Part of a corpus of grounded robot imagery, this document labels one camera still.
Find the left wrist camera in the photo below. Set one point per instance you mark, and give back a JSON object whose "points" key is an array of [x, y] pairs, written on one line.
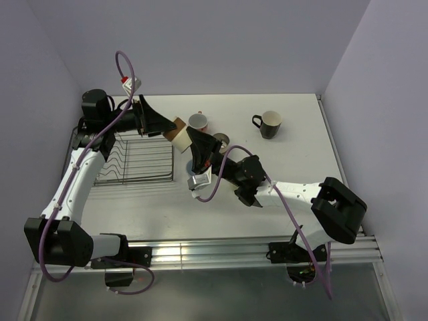
{"points": [[130, 85]]}

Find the black mug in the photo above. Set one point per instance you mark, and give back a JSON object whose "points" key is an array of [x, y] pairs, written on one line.
{"points": [[268, 124]]}

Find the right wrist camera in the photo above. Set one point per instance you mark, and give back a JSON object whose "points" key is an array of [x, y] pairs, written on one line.
{"points": [[198, 182]]}

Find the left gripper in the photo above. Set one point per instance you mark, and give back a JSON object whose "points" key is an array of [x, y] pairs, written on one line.
{"points": [[148, 122]]}

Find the pink patterned mug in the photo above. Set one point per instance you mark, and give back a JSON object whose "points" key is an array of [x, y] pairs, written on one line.
{"points": [[198, 121]]}

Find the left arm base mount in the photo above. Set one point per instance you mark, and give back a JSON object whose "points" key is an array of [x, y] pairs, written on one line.
{"points": [[127, 257]]}

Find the light blue mug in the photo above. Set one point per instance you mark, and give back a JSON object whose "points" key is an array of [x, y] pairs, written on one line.
{"points": [[189, 168]]}

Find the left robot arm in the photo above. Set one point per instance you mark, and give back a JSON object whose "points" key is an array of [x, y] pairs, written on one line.
{"points": [[56, 237]]}

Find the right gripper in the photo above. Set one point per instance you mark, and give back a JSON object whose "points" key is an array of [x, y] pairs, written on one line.
{"points": [[203, 148]]}

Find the aluminium mounting rail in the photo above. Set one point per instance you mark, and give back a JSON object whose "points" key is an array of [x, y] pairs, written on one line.
{"points": [[244, 252]]}

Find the wire dish rack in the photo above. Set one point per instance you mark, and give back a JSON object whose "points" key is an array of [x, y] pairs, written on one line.
{"points": [[136, 159]]}

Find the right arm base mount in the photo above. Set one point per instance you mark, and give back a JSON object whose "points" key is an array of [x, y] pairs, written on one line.
{"points": [[287, 252]]}

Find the cream and brown tumbler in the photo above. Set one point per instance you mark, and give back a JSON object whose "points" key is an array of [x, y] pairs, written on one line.
{"points": [[179, 137]]}

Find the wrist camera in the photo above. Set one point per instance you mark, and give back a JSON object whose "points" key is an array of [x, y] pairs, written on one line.
{"points": [[198, 182], [130, 85]]}

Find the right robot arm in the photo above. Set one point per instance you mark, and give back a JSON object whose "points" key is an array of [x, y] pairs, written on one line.
{"points": [[338, 211]]}

